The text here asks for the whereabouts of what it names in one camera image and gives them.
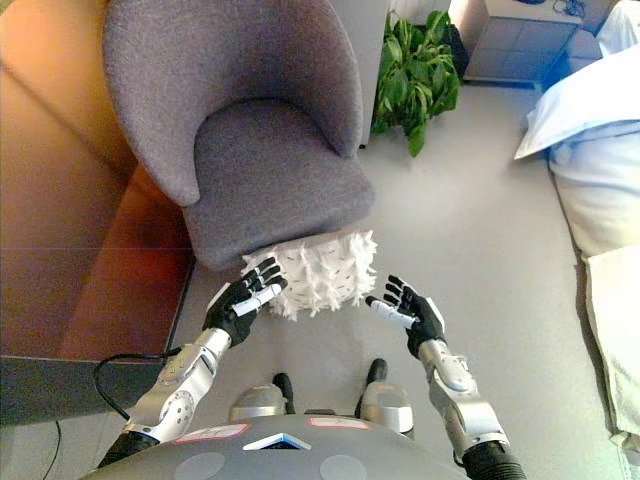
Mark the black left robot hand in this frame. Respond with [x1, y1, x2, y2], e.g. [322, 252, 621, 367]
[202, 256, 290, 347]

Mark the green potted plant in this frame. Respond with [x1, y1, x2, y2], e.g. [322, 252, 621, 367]
[370, 9, 461, 158]

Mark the silver right robot leg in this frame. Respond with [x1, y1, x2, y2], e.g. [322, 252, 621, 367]
[355, 358, 415, 441]

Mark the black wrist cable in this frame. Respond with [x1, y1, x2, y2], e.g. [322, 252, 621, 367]
[93, 347, 184, 422]

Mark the silver left robot leg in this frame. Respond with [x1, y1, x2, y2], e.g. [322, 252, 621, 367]
[227, 372, 296, 422]

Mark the grey robot torso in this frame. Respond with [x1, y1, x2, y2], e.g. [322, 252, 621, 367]
[82, 415, 474, 480]

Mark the light blue pillow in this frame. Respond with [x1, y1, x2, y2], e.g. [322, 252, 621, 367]
[514, 47, 640, 161]

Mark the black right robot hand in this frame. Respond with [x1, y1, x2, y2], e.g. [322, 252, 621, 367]
[365, 273, 448, 359]

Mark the orange-brown wooden cabinet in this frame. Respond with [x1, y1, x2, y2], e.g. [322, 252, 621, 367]
[0, 0, 196, 362]

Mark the silver robot leg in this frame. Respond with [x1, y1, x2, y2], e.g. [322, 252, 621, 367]
[355, 358, 415, 441]
[227, 372, 296, 422]

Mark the white spiky pillow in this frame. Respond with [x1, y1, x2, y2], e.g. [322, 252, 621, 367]
[241, 228, 378, 321]

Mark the grey fabric armchair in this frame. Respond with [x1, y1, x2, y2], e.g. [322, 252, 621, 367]
[102, 0, 377, 272]

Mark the grey bedside cabinet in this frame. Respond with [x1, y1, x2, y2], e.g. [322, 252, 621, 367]
[463, 0, 585, 90]

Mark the white bed with duvet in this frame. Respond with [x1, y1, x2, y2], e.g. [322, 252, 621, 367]
[514, 0, 640, 451]

